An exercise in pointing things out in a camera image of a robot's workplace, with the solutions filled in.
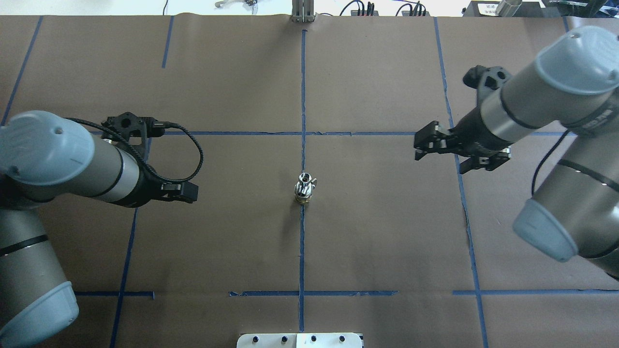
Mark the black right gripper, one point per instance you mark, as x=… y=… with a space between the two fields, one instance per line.
x=468 y=132

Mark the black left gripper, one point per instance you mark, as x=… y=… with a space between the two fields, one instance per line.
x=146 y=188

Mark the chrome metal pipe fitting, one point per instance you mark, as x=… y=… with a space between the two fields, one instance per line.
x=306 y=182

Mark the white PPR brass valve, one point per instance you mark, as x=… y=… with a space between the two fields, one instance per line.
x=303 y=194

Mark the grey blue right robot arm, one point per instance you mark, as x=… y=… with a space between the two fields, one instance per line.
x=573 y=206

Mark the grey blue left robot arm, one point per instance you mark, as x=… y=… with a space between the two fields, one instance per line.
x=44 y=156

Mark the white pedestal column base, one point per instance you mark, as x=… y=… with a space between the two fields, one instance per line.
x=301 y=340

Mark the aluminium frame post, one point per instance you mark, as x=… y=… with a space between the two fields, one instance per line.
x=303 y=11

